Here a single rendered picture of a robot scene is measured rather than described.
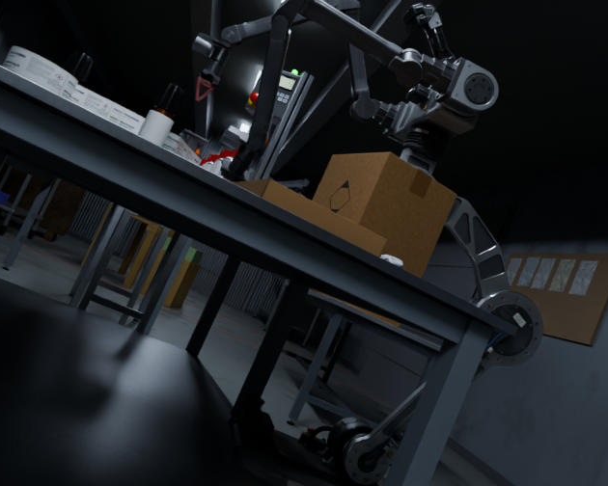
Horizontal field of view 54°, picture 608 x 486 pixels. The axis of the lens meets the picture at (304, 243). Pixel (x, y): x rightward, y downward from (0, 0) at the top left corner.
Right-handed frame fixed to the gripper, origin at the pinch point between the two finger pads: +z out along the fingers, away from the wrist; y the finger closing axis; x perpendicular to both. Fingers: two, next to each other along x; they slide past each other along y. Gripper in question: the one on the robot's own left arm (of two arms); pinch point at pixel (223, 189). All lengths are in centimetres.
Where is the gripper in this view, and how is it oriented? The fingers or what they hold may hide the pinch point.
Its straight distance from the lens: 206.2
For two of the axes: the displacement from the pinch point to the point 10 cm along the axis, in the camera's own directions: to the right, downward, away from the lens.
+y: -8.4, -4.2, -3.5
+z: -5.5, 6.7, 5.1
